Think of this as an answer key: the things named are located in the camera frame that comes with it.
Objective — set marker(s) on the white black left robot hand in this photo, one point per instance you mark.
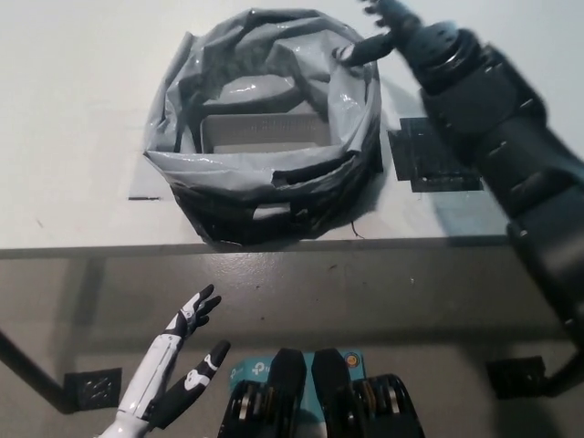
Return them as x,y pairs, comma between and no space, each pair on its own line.
157,365

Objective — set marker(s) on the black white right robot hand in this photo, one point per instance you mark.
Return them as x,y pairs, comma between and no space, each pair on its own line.
401,32

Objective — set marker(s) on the grey perforated rectangular basket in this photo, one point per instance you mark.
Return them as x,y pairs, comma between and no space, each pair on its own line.
264,128

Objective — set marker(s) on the grey black plastic bag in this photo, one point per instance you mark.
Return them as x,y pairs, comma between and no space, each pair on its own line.
214,173

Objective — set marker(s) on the teal router box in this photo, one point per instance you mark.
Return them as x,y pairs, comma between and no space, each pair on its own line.
242,369

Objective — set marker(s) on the black tape patch on table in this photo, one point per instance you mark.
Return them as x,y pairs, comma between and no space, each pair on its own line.
424,159

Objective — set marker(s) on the black table leg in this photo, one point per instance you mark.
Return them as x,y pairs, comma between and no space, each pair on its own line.
27,362

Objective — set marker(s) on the thin dark thread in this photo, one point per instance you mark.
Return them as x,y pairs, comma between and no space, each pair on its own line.
355,229

